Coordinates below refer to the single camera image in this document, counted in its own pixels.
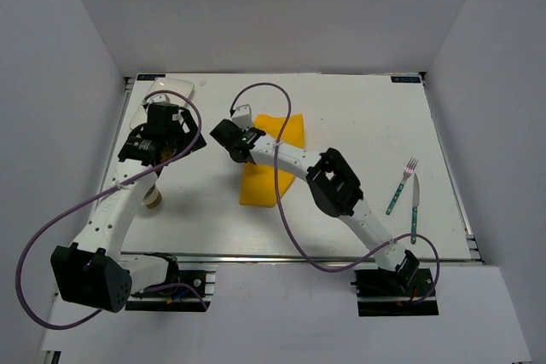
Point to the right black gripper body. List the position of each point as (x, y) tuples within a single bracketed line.
[(233, 157)]

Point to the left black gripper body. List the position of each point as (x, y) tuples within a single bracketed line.
[(177, 138)]

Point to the yellow pikachu cloth napkin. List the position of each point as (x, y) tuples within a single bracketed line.
[(257, 182)]

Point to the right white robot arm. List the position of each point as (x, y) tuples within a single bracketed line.
[(335, 189)]

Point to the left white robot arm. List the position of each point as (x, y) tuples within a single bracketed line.
[(92, 271)]

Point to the white rectangular plate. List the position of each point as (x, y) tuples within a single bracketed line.
[(173, 87)]

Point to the left blue table label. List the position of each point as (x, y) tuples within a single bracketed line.
[(149, 76)]

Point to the paper cup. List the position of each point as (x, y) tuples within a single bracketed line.
[(152, 198)]

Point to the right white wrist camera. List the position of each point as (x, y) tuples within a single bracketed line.
[(242, 116)]

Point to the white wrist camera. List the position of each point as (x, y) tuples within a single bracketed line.
[(161, 97), (242, 116)]

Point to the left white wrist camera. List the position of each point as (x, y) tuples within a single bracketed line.
[(161, 97)]

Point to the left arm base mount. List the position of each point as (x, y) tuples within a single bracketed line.
[(170, 285)]

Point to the fork with green handle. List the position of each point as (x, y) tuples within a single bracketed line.
[(409, 170)]

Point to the knife with green handle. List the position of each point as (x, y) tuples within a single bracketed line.
[(415, 204)]

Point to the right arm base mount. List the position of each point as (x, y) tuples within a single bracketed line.
[(379, 295)]

